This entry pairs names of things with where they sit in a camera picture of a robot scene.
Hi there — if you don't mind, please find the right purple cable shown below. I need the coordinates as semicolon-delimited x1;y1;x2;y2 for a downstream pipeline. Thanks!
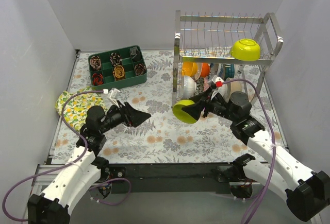
223;78;278;224

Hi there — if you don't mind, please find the teal bowl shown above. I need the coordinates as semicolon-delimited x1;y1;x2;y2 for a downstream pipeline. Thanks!
224;64;235;80

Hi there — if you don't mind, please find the dark floral pink bowl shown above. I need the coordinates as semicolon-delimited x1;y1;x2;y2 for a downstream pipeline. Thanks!
195;77;209;95

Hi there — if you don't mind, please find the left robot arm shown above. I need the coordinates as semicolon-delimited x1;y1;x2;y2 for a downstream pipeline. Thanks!
27;102;151;223

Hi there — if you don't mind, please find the blue floral white bowl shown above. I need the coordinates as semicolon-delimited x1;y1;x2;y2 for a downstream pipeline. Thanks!
209;63;225;79

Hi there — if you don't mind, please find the steel two-tier dish rack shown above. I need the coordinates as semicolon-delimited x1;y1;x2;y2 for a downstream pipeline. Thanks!
172;10;284;104

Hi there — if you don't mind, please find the dark floral rolled tie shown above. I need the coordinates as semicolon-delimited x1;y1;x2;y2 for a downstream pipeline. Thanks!
110;53;122;67

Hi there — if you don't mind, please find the lemon print cloth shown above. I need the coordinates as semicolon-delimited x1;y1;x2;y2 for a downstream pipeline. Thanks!
55;87;107;131

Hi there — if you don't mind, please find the pink brown rolled tie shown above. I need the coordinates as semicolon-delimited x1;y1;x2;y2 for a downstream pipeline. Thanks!
89;56;102;71

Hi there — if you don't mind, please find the lime green bowl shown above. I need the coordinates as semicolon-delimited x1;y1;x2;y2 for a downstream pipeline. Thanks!
229;38;260;62
172;100;197;124

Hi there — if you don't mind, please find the dark grey rolled tie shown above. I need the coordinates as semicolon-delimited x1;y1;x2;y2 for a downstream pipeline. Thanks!
129;46;141;62

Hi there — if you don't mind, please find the red black rolled tie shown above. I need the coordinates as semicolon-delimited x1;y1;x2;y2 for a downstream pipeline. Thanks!
92;73;104;86

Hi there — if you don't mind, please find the floral table mat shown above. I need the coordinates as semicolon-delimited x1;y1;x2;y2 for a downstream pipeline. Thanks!
50;50;288;164

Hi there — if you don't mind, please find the white ribbed bowl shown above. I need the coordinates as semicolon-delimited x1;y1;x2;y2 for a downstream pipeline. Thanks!
181;75;196;99

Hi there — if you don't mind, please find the beige bowl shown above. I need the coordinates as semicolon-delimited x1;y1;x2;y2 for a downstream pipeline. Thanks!
227;81;242;99

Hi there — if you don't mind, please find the light blue white bowl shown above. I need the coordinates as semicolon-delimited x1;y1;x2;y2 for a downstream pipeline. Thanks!
218;82;229;101

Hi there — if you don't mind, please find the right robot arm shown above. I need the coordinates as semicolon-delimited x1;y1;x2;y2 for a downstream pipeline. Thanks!
182;89;329;221

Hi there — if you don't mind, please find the green compartment tray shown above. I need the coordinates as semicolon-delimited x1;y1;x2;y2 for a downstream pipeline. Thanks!
88;45;147;90

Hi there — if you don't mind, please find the yellow black rolled tie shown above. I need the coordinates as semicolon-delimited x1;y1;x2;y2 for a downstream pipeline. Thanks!
113;65;125;81

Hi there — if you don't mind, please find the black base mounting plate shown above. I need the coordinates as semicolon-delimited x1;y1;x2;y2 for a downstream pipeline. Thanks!
101;163;250;194

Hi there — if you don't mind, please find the yellow orange bowl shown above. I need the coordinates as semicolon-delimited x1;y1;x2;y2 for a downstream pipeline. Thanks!
181;62;198;77

